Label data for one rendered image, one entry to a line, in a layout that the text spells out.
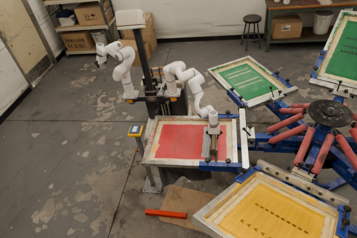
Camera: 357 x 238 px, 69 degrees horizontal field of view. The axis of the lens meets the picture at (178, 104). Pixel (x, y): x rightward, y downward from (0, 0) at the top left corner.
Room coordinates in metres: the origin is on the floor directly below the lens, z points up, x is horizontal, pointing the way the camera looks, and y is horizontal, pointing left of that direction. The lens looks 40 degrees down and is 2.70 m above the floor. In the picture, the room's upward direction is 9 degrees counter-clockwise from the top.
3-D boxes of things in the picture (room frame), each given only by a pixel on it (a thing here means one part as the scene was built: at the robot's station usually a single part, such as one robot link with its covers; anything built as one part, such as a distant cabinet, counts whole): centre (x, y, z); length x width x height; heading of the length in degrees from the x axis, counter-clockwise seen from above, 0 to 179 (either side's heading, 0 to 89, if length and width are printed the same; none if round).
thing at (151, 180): (1.81, 0.45, 0.48); 0.22 x 0.22 x 0.96; 76
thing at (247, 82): (2.18, -0.84, 1.05); 1.08 x 0.61 x 0.23; 16
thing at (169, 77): (2.08, 0.03, 1.37); 0.13 x 0.10 x 0.16; 118
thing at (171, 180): (1.37, 0.04, 0.74); 0.46 x 0.04 x 0.42; 76
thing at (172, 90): (2.09, 0.04, 1.21); 0.16 x 0.13 x 0.15; 170
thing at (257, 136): (1.43, -0.61, 1.02); 0.17 x 0.06 x 0.05; 76
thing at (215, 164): (1.23, -0.23, 0.97); 0.30 x 0.05 x 0.07; 76
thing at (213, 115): (1.55, -0.25, 1.25); 0.15 x 0.10 x 0.11; 28
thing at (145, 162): (1.56, -0.07, 0.97); 0.79 x 0.58 x 0.04; 76
